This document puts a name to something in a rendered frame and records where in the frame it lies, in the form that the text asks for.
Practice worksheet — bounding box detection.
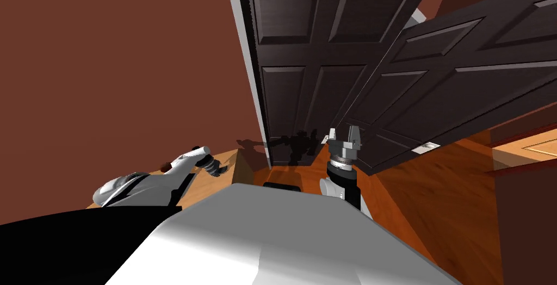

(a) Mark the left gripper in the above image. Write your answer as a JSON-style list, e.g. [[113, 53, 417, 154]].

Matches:
[[196, 154, 230, 178]]

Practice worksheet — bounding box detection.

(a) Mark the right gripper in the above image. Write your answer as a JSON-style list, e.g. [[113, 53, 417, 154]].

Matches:
[[326, 124, 363, 161]]

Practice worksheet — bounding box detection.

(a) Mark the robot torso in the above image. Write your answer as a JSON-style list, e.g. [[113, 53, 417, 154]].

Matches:
[[104, 181, 463, 285]]

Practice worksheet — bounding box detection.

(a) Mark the dark panelled door leaf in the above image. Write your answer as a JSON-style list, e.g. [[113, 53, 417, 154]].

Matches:
[[234, 0, 441, 167], [334, 0, 557, 177]]

